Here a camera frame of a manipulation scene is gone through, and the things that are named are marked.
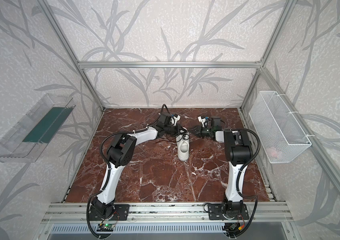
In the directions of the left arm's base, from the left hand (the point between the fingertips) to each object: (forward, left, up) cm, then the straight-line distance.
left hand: (188, 127), depth 96 cm
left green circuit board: (-53, +41, -11) cm, 68 cm away
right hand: (+1, -1, -2) cm, 2 cm away
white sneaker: (-7, +4, -3) cm, 9 cm away
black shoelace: (-5, +9, -5) cm, 11 cm away
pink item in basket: (-23, -40, +13) cm, 48 cm away
